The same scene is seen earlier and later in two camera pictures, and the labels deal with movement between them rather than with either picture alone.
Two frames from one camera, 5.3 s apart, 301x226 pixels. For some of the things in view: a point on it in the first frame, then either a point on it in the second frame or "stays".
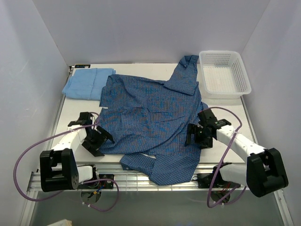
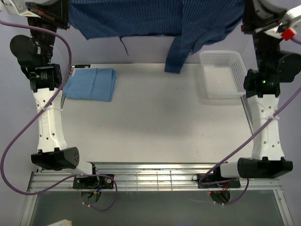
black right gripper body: (201, 138) → (251, 24)
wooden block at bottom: (64, 222) stays
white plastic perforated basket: (224, 75) stays
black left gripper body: (95, 139) → (49, 20)
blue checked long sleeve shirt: (145, 116) → (189, 24)
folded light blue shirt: (87, 84) stays
